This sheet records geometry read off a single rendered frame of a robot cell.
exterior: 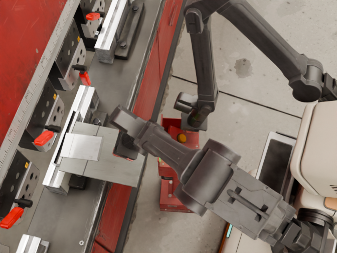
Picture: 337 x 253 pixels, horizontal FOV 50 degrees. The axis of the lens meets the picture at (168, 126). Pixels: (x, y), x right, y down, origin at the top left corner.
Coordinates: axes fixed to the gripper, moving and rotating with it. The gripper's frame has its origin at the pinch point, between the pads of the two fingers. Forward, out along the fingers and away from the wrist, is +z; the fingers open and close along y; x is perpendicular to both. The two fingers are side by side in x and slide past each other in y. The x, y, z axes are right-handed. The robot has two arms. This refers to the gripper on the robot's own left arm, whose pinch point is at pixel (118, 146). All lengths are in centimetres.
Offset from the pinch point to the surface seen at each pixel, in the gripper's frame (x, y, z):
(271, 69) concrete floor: 110, -118, 58
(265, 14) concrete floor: 103, -167, 63
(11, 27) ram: -39, -3, -32
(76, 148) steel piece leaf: -9.2, 1.0, 13.9
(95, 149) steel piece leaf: -3.9, 0.0, 10.6
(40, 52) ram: -32.1, -6.8, -20.7
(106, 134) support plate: -2.2, -6.0, 9.8
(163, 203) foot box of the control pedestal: 59, -8, 75
